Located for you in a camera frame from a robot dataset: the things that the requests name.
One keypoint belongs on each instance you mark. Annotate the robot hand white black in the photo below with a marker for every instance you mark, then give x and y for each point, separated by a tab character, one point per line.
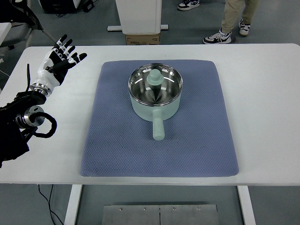
44	72

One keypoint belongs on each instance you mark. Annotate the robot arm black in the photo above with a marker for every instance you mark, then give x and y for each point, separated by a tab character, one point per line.
14	140

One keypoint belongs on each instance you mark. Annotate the white side table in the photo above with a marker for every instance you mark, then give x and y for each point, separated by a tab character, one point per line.
3	30

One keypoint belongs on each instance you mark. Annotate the black equipment case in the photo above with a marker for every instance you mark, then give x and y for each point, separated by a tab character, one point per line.
54	7

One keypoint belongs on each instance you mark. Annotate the black office chair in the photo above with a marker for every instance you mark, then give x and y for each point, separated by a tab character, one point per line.
16	9

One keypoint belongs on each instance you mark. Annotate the brown cardboard box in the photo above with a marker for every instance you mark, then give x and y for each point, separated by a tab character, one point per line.
140	39

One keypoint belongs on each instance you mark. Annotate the glass lid green knob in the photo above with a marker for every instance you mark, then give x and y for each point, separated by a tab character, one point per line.
154	78

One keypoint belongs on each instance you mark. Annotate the white table leg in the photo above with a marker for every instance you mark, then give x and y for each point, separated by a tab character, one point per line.
246	206
72	206

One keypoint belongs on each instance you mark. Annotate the blue textured mat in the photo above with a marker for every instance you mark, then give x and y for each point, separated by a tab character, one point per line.
187	140

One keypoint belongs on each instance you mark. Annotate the person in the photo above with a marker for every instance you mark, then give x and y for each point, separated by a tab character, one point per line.
187	4
230	14

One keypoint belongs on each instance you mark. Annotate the white pedestal stand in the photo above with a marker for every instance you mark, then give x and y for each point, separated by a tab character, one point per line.
140	16

